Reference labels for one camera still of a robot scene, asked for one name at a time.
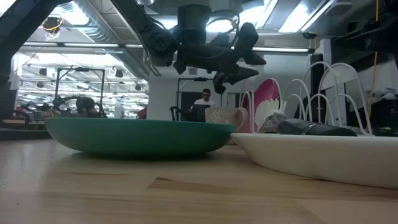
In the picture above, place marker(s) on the beige patterned mug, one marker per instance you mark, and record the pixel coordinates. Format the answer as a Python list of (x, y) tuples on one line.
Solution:
[(222, 116)]

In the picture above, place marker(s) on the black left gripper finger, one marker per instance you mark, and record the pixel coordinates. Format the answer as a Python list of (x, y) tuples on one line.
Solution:
[(252, 58), (244, 74)]

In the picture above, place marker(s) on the black rig frame beam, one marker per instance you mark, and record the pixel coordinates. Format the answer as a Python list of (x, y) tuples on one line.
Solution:
[(21, 34)]

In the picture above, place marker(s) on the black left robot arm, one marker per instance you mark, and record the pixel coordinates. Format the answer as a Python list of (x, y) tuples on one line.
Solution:
[(157, 40)]

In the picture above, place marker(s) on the white plate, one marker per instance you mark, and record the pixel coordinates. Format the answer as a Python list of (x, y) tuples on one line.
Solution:
[(326, 158)]

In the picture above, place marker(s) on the pink plate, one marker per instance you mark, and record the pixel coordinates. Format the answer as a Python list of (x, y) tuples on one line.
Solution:
[(264, 91)]

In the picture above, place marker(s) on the black dish brush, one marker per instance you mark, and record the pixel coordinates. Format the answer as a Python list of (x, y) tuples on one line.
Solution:
[(314, 128)]

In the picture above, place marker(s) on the green plate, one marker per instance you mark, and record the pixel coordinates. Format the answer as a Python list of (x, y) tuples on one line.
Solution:
[(140, 137)]

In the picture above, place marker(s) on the person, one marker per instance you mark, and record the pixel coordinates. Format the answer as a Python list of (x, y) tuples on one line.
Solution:
[(203, 101)]

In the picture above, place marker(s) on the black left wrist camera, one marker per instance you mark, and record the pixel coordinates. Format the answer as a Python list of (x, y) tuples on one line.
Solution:
[(194, 21)]

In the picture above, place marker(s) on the black background rig frame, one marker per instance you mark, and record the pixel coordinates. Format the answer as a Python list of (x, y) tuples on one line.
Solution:
[(79, 70)]

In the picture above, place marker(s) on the black laptop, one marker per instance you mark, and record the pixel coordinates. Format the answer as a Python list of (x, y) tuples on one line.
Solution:
[(200, 112)]

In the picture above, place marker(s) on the black background robot arm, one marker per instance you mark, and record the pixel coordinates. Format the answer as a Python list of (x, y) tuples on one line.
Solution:
[(85, 104)]

